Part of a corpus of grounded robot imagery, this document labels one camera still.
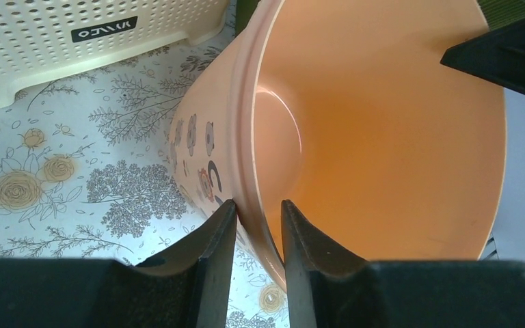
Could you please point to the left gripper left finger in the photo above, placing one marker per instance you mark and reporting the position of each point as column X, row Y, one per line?
column 185, row 285

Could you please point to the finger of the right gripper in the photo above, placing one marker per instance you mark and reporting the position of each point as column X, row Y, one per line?
column 497, row 56

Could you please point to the green mesh waste bin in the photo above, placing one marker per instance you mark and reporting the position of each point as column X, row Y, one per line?
column 497, row 13

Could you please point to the orange bucket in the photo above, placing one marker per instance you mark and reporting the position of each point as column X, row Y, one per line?
column 344, row 108

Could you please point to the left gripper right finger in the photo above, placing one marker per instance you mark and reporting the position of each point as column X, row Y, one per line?
column 329, row 286

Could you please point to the cream perforated basket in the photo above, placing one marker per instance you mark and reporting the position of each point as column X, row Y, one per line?
column 42, row 41

